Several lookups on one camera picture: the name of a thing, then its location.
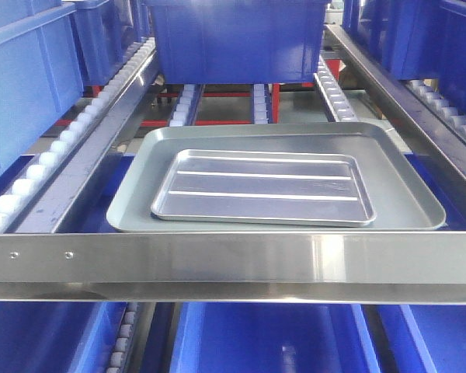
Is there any silver ribbed metal tray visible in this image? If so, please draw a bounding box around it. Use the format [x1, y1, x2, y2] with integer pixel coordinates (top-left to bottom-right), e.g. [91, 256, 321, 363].
[151, 149, 377, 228]

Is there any grey plastic tray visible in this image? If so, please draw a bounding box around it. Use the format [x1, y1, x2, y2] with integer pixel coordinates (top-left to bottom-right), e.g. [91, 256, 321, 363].
[106, 122, 446, 232]

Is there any blue crate left shelf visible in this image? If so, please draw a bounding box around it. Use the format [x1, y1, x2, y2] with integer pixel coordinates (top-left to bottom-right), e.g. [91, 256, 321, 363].
[0, 1, 83, 176]

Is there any blue crate shelf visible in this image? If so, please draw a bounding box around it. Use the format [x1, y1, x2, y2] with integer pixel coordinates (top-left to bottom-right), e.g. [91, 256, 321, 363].
[343, 1, 466, 115]
[0, 1, 83, 176]

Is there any blue crate right shelf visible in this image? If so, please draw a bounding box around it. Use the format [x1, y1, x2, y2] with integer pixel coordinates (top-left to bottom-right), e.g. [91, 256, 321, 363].
[343, 1, 466, 115]

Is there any steel rack front beam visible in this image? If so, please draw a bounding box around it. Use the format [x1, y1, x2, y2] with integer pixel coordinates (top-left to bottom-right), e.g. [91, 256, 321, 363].
[0, 230, 466, 305]

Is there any large blue plastic crate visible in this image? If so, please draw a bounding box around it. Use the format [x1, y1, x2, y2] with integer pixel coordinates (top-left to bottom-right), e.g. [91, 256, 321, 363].
[146, 1, 328, 84]

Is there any blue bin lower front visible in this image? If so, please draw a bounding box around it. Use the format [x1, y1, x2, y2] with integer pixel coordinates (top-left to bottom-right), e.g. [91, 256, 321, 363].
[170, 302, 381, 372]

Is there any red metal floor frame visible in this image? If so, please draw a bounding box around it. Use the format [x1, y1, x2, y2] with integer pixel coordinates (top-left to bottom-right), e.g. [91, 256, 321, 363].
[54, 59, 343, 128]

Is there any steel side rail left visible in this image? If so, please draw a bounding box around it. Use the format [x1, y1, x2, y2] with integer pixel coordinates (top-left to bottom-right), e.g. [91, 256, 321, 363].
[12, 46, 160, 234]

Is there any steel side rail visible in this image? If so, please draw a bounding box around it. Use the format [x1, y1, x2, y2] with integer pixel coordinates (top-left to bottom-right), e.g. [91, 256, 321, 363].
[326, 25, 466, 178]
[12, 46, 160, 234]

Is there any steel side rail right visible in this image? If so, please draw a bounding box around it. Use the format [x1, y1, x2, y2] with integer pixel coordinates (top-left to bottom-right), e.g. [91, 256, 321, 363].
[326, 25, 466, 178]

